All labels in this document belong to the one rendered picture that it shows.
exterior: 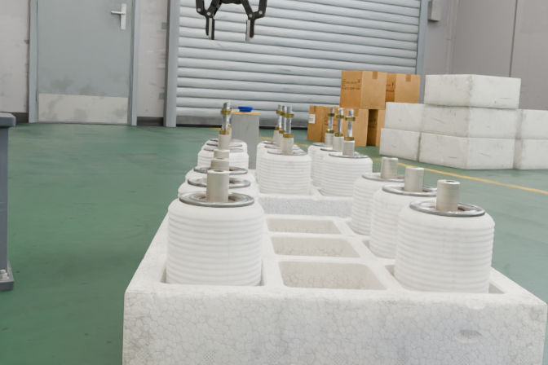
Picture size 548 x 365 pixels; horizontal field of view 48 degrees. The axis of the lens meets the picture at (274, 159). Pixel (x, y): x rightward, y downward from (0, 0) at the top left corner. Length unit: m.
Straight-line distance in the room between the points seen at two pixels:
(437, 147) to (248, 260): 3.29
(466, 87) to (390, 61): 3.93
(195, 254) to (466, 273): 0.26
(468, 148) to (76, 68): 3.86
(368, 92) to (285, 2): 2.21
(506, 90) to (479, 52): 4.04
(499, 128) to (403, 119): 0.64
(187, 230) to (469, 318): 0.27
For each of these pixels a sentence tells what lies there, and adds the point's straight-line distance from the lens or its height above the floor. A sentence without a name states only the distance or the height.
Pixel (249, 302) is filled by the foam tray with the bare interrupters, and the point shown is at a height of 0.17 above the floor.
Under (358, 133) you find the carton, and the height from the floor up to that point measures 0.10.
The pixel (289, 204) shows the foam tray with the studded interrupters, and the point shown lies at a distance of 1.11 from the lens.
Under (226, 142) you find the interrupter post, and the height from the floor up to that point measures 0.27.
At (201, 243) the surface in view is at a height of 0.22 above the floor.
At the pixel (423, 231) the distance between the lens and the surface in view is 0.62.
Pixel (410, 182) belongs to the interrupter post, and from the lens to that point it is 0.76.
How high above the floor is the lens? 0.36
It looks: 6 degrees down
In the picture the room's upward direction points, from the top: 3 degrees clockwise
